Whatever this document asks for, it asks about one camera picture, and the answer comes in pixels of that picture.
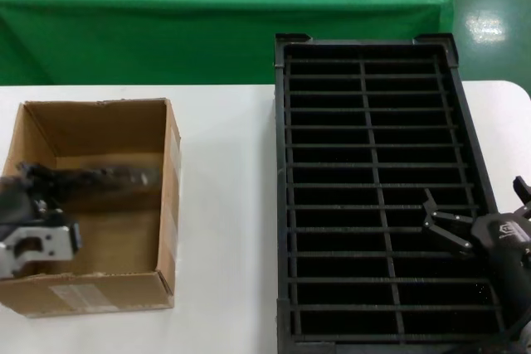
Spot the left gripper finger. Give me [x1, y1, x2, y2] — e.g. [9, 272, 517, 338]
[35, 198, 63, 218]
[15, 162, 51, 183]

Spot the graphics card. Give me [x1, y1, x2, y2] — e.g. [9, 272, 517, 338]
[49, 165, 161, 206]

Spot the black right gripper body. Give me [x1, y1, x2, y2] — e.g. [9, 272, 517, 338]
[470, 211, 531, 322]

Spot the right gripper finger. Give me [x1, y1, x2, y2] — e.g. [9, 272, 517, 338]
[512, 175, 531, 219]
[421, 187, 475, 262]

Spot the translucent anti-static bag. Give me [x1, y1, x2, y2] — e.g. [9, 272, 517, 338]
[16, 161, 162, 216]

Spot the green cloth covered table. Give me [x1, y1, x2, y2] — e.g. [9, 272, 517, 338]
[0, 0, 455, 86]

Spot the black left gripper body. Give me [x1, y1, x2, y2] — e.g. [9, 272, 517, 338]
[0, 175, 46, 243]

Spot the black slotted container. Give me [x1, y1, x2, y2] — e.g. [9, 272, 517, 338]
[271, 32, 519, 354]

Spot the open brown cardboard box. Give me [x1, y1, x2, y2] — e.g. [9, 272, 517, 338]
[0, 98, 183, 320]

